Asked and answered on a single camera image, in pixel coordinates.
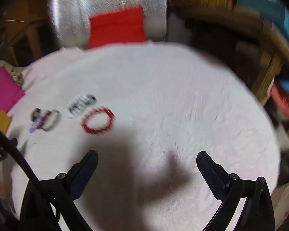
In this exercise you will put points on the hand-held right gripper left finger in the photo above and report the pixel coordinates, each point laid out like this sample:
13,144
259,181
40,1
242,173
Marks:
84,173

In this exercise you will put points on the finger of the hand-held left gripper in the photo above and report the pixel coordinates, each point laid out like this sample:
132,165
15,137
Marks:
13,141

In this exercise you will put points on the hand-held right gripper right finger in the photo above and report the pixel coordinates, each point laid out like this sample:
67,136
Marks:
211,175

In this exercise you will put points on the orange cardboard box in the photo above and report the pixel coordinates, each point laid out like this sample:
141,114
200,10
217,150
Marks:
0,122

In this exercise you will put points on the pink cushion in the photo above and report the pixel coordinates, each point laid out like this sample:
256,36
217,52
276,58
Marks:
2,93

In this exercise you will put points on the patterned cloth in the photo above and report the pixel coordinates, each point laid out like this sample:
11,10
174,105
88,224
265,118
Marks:
13,73

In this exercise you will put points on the white plastic bag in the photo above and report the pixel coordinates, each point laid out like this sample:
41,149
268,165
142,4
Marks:
287,197

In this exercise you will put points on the coral red cloth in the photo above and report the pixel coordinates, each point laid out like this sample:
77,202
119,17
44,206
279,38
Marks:
283,98

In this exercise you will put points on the wooden cabinet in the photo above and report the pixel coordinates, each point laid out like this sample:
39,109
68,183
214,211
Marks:
21,28

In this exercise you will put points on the wooden shelf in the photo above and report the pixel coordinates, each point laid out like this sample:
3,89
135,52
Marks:
267,50

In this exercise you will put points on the silver foil panel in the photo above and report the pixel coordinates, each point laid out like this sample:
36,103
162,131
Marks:
69,12

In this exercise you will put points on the red cushion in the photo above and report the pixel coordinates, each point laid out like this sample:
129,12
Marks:
117,27

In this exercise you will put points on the blue cloth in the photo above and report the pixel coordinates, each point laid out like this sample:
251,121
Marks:
265,8

